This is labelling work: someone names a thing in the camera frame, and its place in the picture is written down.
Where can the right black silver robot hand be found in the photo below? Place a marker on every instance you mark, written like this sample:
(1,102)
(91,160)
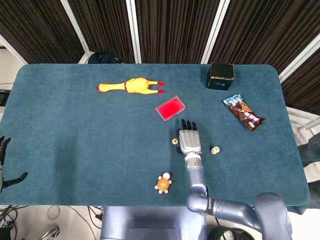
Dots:
(190,141)

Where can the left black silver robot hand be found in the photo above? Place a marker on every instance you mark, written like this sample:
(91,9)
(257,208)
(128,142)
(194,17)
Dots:
(1,175)

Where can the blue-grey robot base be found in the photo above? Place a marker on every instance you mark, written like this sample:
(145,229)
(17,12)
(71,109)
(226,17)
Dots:
(150,222)

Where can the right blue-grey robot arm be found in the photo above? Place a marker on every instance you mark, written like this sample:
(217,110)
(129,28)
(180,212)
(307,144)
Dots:
(196,175)

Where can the red ink pad case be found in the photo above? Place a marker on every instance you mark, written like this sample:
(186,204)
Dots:
(170,108)

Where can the orange turtle toy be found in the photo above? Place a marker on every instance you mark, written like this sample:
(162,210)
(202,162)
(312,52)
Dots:
(163,185)

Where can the brown blue snack bag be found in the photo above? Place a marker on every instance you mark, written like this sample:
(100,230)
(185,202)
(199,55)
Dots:
(243,112)

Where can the black cardboard box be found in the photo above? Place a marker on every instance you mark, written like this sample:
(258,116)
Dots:
(220,75)

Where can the chrome metal leg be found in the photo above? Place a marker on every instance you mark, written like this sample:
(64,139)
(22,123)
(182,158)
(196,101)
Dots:
(51,231)

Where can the black device on floor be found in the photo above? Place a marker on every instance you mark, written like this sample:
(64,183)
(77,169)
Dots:
(3,98)

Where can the yellow rubber chicken toy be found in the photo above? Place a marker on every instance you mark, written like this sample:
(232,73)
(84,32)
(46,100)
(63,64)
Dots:
(136,86)

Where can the blue felt table cover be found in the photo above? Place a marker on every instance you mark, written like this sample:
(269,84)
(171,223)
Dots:
(100,150)

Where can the black waste bin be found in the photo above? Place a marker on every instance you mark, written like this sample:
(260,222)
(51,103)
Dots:
(225,233)

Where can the white metal rack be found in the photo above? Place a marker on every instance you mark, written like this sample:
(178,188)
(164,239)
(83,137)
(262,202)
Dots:
(308,123)

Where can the black bag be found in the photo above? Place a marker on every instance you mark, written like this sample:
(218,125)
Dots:
(102,58)

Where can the white partition post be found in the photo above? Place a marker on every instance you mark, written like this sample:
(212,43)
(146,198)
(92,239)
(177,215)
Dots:
(300,60)
(133,30)
(216,30)
(12,51)
(75,25)

